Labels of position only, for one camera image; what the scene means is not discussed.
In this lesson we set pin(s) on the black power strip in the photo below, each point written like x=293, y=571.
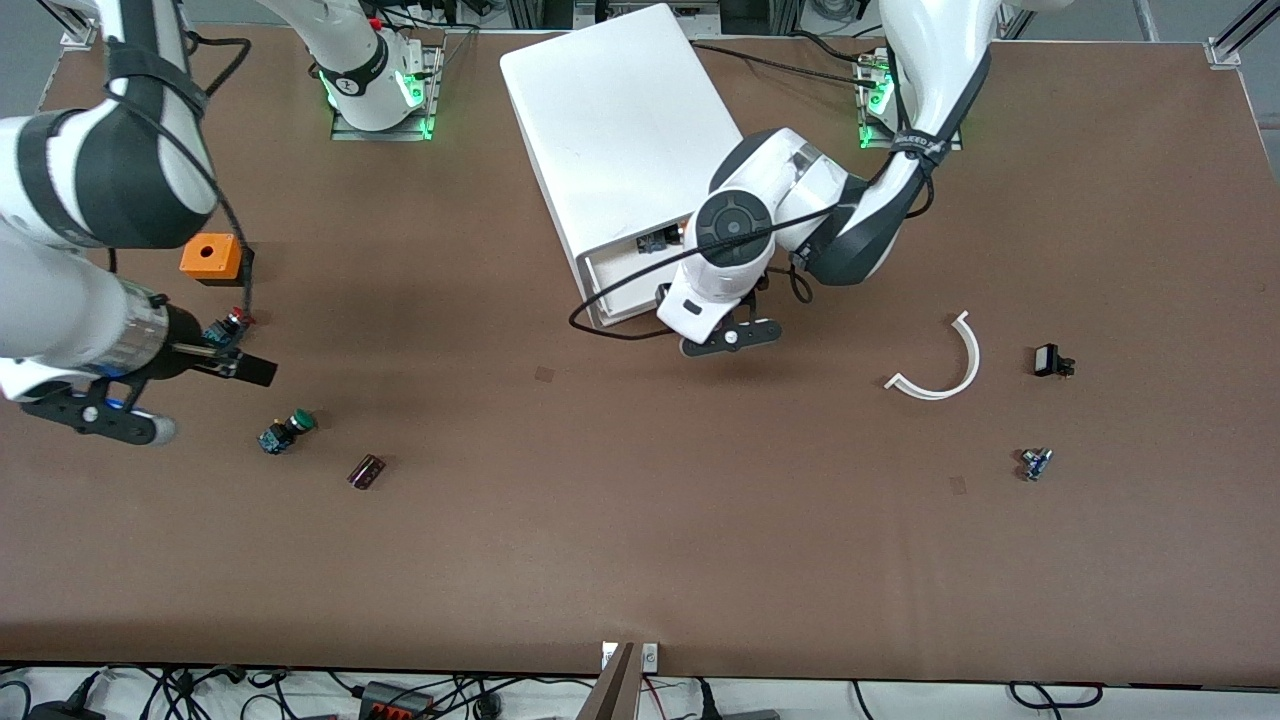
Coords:
x=395, y=700

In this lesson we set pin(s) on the white curved plastic strip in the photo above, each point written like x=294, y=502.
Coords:
x=974, y=352

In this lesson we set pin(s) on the white metal bracket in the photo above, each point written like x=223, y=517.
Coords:
x=650, y=657

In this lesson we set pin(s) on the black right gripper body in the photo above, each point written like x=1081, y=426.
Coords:
x=183, y=337

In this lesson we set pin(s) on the metal table corner bracket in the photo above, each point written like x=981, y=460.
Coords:
x=82, y=35
x=1225, y=50

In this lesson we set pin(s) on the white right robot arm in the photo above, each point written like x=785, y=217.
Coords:
x=60, y=300

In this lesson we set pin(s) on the orange button enclosure box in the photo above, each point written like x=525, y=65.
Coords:
x=218, y=262

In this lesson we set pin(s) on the dark brown capacitor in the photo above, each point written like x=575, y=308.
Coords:
x=366, y=472

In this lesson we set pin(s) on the green push button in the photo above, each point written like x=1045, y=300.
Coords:
x=280, y=433

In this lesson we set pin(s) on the small black switch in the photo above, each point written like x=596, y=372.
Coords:
x=1047, y=360

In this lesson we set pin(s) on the red push button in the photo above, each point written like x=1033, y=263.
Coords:
x=238, y=318

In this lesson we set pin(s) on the small blue electronic component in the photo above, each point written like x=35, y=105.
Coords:
x=1036, y=464

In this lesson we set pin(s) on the yellow push button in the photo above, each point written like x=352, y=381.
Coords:
x=660, y=242

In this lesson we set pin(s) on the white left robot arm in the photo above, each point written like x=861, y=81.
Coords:
x=750, y=170

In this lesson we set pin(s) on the grey camera stand pole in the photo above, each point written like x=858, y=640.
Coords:
x=615, y=695

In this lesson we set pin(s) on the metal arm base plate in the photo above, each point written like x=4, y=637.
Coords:
x=345, y=133
x=950, y=145

